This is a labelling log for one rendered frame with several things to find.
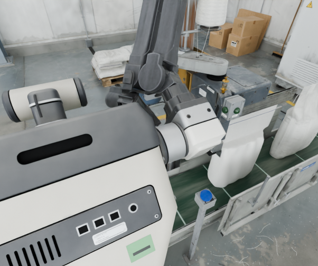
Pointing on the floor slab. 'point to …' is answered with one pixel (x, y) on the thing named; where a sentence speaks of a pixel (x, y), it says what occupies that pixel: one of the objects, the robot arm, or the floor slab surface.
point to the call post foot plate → (189, 259)
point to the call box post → (196, 233)
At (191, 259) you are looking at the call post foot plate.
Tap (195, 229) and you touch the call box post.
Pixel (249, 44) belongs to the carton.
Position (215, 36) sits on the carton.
